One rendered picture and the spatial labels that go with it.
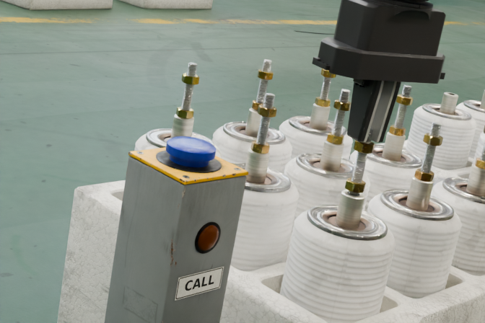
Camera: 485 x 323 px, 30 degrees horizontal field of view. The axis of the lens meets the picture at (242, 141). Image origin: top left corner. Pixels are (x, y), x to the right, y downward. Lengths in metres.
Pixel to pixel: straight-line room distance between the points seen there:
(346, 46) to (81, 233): 0.40
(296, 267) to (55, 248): 0.54
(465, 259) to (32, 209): 0.70
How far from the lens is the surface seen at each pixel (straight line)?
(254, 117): 1.06
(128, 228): 0.74
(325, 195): 0.97
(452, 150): 1.39
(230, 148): 1.04
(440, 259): 0.93
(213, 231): 0.72
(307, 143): 1.12
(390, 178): 1.06
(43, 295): 1.18
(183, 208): 0.69
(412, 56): 0.79
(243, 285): 0.85
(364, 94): 0.80
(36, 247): 1.30
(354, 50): 0.76
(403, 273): 0.92
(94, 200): 1.00
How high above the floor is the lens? 0.54
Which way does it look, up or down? 16 degrees down
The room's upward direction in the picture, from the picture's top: 10 degrees clockwise
